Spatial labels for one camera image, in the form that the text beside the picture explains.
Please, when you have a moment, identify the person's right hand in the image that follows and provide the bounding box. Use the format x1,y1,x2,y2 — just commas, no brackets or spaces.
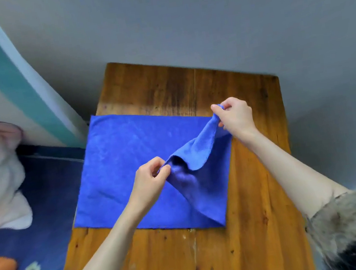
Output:
209,93,261,145

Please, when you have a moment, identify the person's right forearm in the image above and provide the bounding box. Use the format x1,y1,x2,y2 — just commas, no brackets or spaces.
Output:
233,115,354,229

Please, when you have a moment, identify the dark blue floral bedsheet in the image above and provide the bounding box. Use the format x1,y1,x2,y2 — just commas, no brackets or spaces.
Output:
0,136,104,270

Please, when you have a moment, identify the person's left hand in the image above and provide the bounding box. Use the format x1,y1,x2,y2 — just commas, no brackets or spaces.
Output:
120,155,178,215

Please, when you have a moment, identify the blue microfibre cloth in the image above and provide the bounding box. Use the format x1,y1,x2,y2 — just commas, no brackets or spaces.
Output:
58,95,246,249

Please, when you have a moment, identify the person's left forearm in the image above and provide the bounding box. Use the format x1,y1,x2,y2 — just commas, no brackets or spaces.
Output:
54,197,162,270

